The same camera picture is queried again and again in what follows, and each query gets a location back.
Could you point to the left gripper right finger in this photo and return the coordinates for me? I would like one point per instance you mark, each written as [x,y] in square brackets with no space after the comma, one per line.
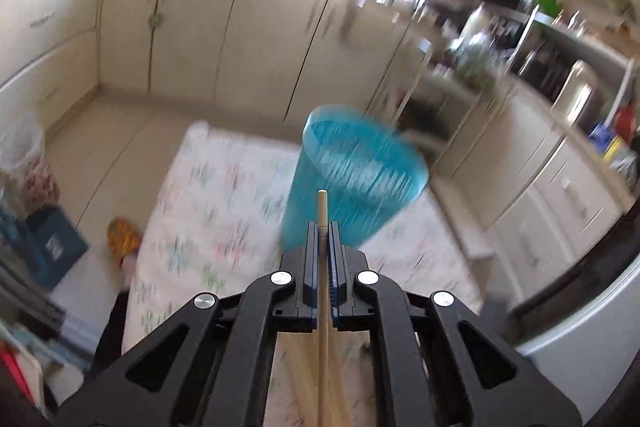
[434,362]

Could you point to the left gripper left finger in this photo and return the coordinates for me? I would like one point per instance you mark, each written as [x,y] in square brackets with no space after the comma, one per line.
[209,364]

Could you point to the wooden chopstick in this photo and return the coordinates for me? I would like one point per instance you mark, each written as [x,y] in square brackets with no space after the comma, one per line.
[323,306]

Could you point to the cream kitchen base cabinets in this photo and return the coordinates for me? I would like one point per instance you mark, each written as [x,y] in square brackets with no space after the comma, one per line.
[277,60]

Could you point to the floral white tablecloth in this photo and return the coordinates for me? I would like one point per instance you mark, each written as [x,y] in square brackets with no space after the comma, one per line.
[216,227]

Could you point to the dark blue box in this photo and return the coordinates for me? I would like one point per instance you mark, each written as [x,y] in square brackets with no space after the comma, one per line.
[56,246]

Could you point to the turquoise perforated plastic basket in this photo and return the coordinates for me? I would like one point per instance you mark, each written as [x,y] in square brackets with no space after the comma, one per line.
[369,172]

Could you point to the floral trash bin with bag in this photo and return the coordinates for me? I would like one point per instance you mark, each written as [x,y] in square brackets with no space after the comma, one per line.
[27,181]

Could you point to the white shelf trolley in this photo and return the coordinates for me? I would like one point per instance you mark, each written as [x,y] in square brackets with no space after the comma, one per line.
[436,78]

